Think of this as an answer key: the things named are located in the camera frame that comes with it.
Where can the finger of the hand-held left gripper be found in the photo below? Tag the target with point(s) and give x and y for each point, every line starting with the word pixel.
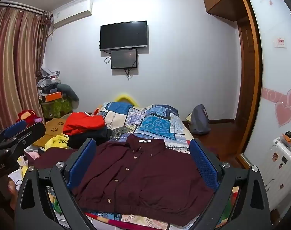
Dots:
pixel 28 134
pixel 15 127

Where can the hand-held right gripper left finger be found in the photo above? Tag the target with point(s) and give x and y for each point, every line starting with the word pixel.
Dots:
pixel 82 161

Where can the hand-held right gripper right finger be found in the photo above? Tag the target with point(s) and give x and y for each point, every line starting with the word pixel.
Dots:
pixel 204 165

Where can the maroon button-up shirt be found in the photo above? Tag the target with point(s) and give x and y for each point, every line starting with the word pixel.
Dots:
pixel 147 172

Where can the red plush toy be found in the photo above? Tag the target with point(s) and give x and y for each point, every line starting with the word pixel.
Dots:
pixel 29 117

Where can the dark navy garment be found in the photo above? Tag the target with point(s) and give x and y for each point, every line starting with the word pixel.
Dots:
pixel 92 136

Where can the yellow printed garment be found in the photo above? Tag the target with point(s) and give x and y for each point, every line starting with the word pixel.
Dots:
pixel 55 142

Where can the green patterned cloth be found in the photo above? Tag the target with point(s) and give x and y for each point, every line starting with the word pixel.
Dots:
pixel 56 109

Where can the red garment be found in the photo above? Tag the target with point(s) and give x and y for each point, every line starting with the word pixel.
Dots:
pixel 84 122

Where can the grey backpack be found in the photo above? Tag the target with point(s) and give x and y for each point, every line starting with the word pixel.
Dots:
pixel 200 121

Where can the orange box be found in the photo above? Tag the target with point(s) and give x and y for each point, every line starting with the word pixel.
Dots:
pixel 53 97

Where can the pile of clutter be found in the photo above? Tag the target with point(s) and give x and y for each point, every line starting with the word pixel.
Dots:
pixel 48 81

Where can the grey cushion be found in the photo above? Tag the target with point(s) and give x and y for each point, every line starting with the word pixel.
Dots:
pixel 68 92

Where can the striped red curtain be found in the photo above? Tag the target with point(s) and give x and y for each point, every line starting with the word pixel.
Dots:
pixel 13 64

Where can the blue patchwork blanket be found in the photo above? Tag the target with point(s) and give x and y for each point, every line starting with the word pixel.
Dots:
pixel 157 122

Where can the white suitcase with stickers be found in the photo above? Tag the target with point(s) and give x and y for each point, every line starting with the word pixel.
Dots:
pixel 279 167

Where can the yellow curved object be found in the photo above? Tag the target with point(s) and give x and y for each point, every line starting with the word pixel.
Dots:
pixel 126 97

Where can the wooden door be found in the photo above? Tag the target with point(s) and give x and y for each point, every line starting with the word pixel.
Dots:
pixel 249 76

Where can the frosted sliding door with hearts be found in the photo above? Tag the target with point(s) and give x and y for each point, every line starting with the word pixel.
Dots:
pixel 275 76

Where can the white air conditioner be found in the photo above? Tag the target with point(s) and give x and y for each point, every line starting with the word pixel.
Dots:
pixel 72 13

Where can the red door sticker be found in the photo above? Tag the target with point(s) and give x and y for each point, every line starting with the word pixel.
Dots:
pixel 280 42

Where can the small black wall monitor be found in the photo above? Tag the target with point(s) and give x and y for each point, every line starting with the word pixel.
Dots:
pixel 123 58

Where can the black wall television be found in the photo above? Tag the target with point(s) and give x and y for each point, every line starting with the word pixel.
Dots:
pixel 123 35

